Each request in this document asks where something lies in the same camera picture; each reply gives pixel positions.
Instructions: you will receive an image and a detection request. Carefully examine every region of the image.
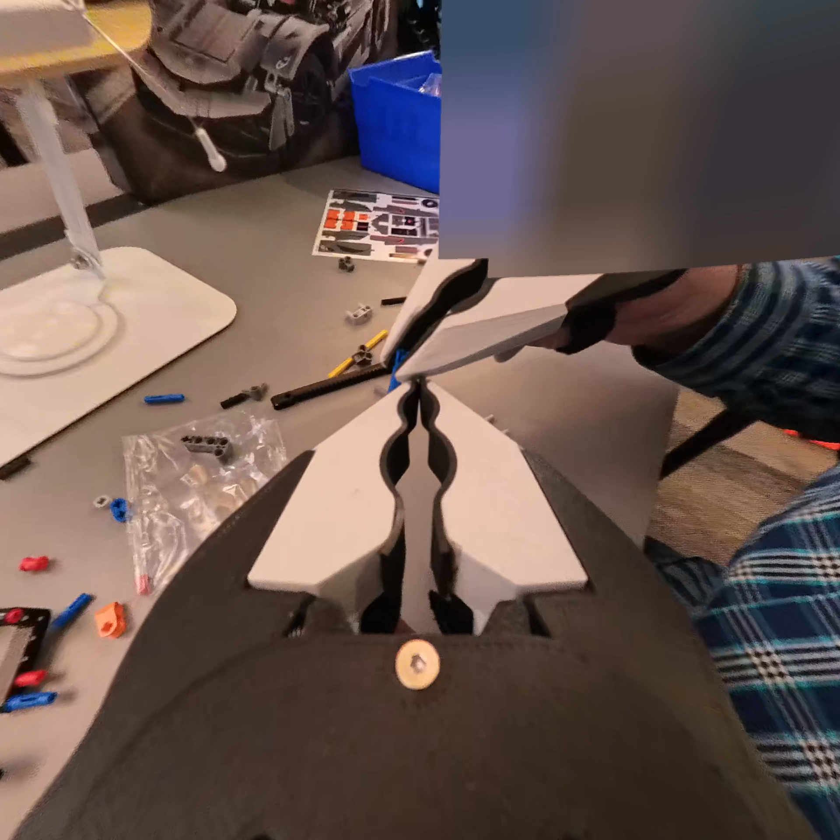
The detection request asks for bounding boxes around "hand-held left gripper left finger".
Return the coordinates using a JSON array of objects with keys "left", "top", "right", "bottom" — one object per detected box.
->
[{"left": 247, "top": 381, "right": 421, "bottom": 636}]

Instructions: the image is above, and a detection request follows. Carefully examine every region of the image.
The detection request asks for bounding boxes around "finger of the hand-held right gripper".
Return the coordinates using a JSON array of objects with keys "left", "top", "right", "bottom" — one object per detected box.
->
[
  {"left": 394, "top": 272, "right": 605, "bottom": 383},
  {"left": 381, "top": 258, "right": 491, "bottom": 368}
]

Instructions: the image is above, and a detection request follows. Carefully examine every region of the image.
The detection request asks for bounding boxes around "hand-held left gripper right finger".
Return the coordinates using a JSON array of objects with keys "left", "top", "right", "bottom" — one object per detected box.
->
[{"left": 420, "top": 381, "right": 590, "bottom": 636}]

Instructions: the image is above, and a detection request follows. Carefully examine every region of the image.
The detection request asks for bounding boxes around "person's right forearm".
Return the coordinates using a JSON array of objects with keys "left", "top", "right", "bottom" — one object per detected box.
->
[{"left": 632, "top": 257, "right": 840, "bottom": 442}]

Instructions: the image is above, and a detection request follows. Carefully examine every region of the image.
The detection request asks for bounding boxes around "yellow lego axle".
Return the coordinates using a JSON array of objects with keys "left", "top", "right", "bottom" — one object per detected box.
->
[{"left": 326, "top": 329, "right": 390, "bottom": 379}]

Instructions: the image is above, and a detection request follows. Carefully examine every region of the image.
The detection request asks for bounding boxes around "black lego gear rack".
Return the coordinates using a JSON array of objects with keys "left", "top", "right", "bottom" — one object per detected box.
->
[{"left": 269, "top": 362, "right": 392, "bottom": 412}]

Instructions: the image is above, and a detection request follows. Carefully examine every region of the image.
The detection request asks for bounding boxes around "dark grey lego angle beam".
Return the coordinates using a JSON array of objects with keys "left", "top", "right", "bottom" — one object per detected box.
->
[{"left": 180, "top": 434, "right": 236, "bottom": 462}]

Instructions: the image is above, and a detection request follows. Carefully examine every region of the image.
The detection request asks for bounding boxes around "person's right hand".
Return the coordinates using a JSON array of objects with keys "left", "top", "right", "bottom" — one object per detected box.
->
[{"left": 607, "top": 264, "right": 747, "bottom": 353}]

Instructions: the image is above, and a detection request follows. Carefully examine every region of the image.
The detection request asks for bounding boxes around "sticker sheet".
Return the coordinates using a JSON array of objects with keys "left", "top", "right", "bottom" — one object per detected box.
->
[{"left": 311, "top": 188, "right": 441, "bottom": 265}]

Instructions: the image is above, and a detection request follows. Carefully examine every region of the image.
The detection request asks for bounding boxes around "clear plastic zip bag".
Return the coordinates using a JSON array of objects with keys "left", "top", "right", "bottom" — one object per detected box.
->
[{"left": 121, "top": 412, "right": 288, "bottom": 596}]

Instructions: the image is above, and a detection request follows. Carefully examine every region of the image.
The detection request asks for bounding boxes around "black chair leg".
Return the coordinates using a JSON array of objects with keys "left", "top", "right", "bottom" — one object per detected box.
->
[{"left": 658, "top": 409, "right": 744, "bottom": 481}]

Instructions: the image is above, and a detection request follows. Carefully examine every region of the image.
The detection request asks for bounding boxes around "blue storage bin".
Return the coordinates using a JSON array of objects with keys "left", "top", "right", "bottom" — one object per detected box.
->
[{"left": 348, "top": 50, "right": 442, "bottom": 196}]

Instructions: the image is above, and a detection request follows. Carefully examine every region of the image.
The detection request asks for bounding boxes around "person's blue plaid shirt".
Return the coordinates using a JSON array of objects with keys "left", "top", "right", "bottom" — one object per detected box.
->
[{"left": 643, "top": 465, "right": 840, "bottom": 840}]

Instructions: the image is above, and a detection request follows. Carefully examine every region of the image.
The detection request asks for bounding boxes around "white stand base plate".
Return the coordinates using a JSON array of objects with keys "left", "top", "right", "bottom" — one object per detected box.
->
[{"left": 0, "top": 245, "right": 239, "bottom": 469}]

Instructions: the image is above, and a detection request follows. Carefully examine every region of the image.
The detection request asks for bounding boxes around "white cord weight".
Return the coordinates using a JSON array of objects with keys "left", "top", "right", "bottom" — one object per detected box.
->
[{"left": 192, "top": 127, "right": 228, "bottom": 173}]

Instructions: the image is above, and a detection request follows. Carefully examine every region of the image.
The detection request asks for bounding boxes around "black lego frame assembly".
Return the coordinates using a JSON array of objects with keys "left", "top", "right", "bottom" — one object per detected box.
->
[{"left": 0, "top": 606, "right": 60, "bottom": 714}]

